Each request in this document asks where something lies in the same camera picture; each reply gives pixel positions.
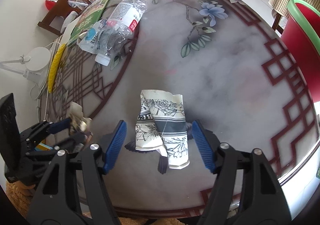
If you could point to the crushed clear plastic bottle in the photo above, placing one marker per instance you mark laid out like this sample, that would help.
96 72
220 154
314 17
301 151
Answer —
120 25

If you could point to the red bin with green rim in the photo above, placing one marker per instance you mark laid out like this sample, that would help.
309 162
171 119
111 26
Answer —
301 37

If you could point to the dark wooden chair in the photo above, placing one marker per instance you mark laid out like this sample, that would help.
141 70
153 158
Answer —
61 8

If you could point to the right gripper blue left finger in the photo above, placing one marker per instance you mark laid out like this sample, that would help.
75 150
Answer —
56 199

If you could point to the white blue medicine box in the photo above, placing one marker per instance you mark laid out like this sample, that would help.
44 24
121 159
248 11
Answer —
88 41

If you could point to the green textbook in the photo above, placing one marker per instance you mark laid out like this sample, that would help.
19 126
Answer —
88 18

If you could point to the brown paper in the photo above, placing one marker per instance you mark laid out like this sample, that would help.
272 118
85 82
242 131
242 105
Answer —
79 123

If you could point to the yellow plastic corn-shaped stick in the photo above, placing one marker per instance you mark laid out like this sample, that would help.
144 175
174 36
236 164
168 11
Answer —
54 66

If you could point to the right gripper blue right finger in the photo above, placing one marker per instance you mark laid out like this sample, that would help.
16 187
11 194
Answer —
262 200

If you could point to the white desk lamp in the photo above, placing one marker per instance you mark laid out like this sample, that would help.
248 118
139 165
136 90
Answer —
36 64

